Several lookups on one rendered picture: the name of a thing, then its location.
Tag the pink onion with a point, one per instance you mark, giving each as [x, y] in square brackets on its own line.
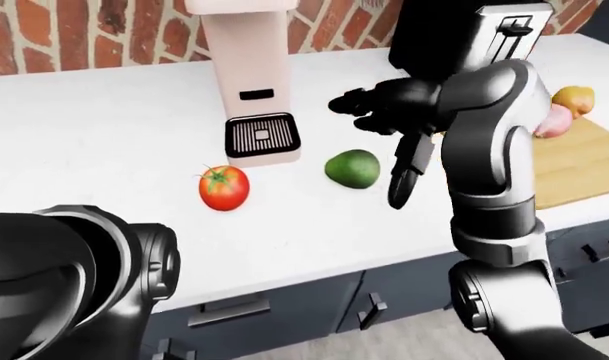
[555, 120]

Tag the wooden cutting board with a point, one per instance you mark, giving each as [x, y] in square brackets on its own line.
[574, 161]

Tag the green avocado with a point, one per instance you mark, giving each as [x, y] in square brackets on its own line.
[353, 168]

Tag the red tomato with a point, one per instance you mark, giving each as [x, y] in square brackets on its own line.
[224, 187]

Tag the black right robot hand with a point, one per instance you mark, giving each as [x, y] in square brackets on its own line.
[384, 103]

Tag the white coffee machine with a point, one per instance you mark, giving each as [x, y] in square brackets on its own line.
[254, 82]

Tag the dark blue base cabinet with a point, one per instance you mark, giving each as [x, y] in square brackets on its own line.
[334, 300]

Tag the black silver toaster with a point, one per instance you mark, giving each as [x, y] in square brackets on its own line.
[464, 35]

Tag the yellow bell pepper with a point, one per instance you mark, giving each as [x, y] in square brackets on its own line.
[576, 99]

